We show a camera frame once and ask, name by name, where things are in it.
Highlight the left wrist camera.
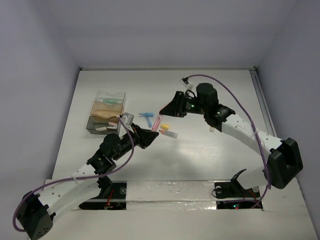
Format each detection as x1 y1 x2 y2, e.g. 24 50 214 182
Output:
120 112 135 127

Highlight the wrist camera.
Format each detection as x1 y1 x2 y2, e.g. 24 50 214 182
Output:
180 77 194 91
120 112 135 127

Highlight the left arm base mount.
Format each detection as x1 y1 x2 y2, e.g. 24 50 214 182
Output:
78 181 127 211

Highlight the pink highlighter pen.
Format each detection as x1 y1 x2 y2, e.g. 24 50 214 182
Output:
151 114 163 132

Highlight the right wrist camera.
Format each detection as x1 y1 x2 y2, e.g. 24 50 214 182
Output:
180 77 194 91

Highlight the small boxed eraser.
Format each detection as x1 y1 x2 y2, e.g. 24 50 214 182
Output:
107 121 118 129

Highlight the silver foil strip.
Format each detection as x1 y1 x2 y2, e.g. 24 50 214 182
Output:
125 180 217 211

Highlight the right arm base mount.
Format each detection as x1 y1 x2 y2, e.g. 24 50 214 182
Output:
211 181 263 210

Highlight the yellow eraser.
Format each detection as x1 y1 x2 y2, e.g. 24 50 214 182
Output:
160 123 170 130

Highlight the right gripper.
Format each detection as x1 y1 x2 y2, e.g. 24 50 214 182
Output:
159 91 207 118

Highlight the green highlighter pen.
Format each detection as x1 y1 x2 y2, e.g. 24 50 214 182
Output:
102 98 123 105

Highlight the short pencil in tube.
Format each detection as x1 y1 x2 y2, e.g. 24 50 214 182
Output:
159 129 178 139

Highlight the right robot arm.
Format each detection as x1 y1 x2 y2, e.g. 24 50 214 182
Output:
159 83 303 196

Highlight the white eraser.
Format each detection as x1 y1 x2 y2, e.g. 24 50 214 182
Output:
95 126 108 132

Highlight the clear plastic container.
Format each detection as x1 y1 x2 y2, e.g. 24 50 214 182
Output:
94 90 127 106

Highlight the blue pen cap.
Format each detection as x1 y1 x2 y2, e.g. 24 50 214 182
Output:
146 116 153 128

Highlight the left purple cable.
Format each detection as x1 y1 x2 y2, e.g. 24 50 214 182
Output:
12 117 136 232

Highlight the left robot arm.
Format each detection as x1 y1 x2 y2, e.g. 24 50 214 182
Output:
12 124 159 240

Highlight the orange plastic container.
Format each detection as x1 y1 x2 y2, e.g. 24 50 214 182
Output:
90 102 125 119

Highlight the dark grey plastic container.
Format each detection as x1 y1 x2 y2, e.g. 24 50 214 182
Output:
86 115 121 135

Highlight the blue highlighter pen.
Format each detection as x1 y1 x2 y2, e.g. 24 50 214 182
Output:
139 112 154 118

